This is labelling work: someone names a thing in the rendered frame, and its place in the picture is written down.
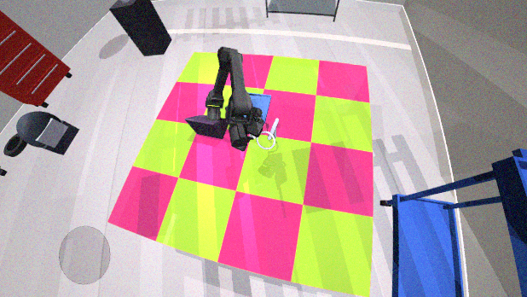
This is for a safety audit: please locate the blue tray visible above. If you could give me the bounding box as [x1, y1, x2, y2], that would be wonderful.
[248, 93, 271, 123]

